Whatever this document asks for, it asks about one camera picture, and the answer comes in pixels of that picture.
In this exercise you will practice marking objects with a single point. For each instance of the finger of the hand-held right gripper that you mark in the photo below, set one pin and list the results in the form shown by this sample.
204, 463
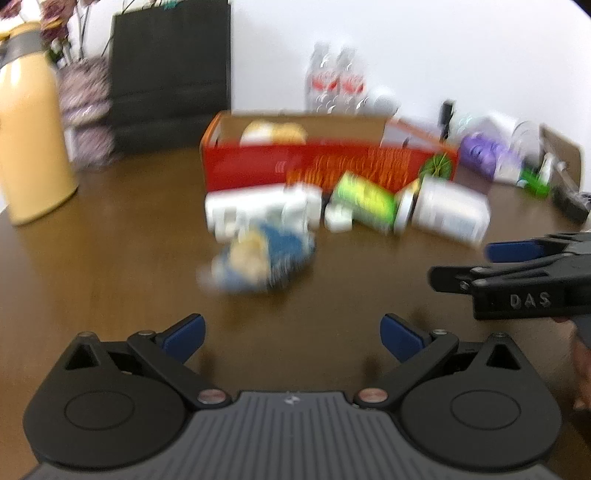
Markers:
452, 278
512, 250

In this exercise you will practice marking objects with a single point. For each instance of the small white adapter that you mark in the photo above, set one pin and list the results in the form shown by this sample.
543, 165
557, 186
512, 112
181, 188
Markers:
338, 218

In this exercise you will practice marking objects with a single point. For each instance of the white plastic jar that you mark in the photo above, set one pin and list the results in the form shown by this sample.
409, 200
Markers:
450, 210

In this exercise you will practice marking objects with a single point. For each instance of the beige rounded board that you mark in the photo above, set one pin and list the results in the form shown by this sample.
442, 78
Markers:
565, 145

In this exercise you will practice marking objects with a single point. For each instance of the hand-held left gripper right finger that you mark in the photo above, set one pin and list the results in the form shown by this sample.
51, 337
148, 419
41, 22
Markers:
400, 341

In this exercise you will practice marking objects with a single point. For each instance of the purple packet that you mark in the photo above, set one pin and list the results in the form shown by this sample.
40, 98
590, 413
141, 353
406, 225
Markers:
485, 152

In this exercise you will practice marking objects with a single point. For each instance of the patterned flower vase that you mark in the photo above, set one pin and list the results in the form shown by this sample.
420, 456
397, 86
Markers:
87, 110

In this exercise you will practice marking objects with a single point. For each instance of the small black bottle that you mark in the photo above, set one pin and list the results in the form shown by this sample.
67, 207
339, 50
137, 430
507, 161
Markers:
446, 117

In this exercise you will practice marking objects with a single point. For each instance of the dark grey tool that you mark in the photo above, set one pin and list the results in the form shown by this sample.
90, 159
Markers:
570, 198

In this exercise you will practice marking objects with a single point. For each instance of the blue snack packet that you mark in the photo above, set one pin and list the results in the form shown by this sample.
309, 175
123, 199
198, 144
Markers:
268, 256

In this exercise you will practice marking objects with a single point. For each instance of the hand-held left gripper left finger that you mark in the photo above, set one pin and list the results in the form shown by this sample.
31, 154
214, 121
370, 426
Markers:
184, 340

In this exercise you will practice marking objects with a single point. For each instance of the person's right hand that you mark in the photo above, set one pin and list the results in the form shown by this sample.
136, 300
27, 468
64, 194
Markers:
581, 369

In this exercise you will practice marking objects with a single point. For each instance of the black paper bag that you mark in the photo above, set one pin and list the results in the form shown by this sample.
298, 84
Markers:
171, 78

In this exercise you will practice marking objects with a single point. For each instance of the white and yellow snack packet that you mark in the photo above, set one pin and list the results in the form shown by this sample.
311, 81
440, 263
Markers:
272, 133

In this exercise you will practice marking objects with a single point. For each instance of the green packet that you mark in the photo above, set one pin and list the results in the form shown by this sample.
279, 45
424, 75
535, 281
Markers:
535, 183

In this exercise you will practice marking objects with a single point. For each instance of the pink artificial flowers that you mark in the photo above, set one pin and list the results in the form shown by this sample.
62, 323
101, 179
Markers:
51, 25

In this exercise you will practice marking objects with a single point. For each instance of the yellow thermos jug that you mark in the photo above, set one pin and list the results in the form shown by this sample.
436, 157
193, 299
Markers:
32, 138

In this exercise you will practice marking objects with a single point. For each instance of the white rounded container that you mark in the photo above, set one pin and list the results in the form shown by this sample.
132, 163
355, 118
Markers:
501, 124

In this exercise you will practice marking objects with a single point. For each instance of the white carton box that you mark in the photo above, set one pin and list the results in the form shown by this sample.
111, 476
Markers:
258, 205

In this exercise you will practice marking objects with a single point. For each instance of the red cardboard box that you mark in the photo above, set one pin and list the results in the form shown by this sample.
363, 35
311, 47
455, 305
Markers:
258, 164

